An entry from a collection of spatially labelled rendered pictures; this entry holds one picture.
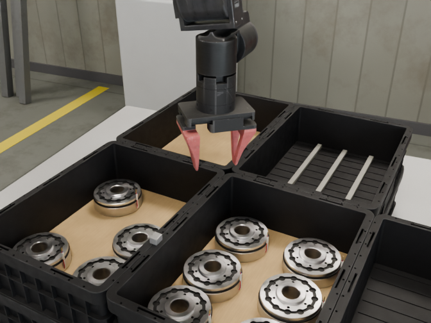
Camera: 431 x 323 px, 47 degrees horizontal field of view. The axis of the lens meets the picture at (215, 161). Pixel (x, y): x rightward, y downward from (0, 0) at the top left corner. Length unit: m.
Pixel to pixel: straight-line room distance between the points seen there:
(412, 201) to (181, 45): 1.90
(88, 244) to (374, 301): 0.54
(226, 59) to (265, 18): 2.77
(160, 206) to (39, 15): 3.48
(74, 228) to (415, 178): 0.96
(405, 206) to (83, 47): 3.29
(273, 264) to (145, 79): 2.36
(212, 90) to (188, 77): 2.32
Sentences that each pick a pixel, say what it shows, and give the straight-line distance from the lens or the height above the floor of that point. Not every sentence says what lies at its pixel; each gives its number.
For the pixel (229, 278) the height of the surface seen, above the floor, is 0.86.
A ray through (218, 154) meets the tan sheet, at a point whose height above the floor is 0.83.
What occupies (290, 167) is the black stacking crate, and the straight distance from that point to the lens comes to 1.23.
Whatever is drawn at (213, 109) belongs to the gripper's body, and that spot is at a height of 1.17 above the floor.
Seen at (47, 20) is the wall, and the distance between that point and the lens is 4.40.
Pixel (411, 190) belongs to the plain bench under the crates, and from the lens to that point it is 1.47.
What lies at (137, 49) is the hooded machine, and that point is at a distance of 3.13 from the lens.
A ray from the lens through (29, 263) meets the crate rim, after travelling 0.83.
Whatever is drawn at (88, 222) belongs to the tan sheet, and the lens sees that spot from 1.06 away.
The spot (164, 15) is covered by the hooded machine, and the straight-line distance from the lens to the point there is 2.97.
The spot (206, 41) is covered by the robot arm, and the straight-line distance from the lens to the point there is 0.67.
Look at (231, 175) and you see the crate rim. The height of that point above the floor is 0.93.
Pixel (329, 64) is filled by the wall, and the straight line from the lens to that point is 3.41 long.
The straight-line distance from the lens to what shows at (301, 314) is 0.81.
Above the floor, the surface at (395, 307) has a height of 0.83.
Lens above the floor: 1.45
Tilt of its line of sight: 30 degrees down
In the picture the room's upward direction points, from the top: straight up
